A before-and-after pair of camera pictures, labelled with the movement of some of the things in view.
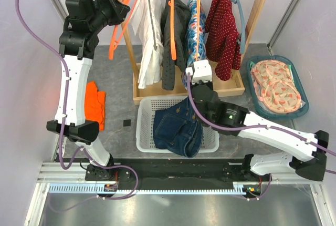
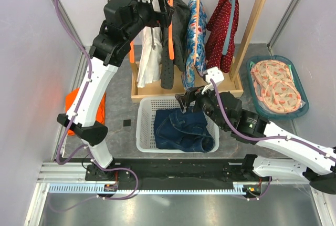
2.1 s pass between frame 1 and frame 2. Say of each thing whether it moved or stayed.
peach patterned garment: stayed
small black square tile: stayed
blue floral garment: stayed
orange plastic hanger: moved
